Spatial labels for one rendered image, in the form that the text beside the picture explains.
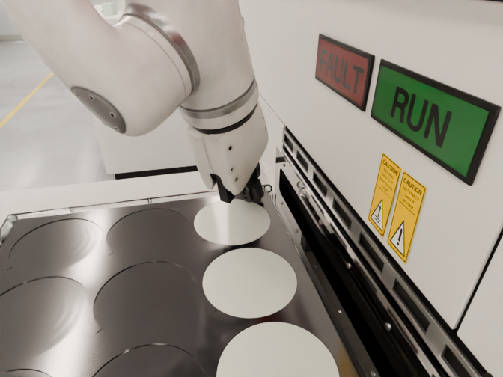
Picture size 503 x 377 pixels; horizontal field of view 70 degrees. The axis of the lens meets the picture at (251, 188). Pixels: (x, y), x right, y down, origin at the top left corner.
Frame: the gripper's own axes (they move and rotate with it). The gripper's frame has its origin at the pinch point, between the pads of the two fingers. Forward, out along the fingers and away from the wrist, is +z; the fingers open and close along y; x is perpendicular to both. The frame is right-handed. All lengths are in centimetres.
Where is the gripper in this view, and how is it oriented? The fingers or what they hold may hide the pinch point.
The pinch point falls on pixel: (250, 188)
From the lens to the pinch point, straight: 50.2
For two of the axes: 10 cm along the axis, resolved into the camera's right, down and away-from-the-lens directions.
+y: -4.2, 7.8, -4.6
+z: 2.0, 5.8, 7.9
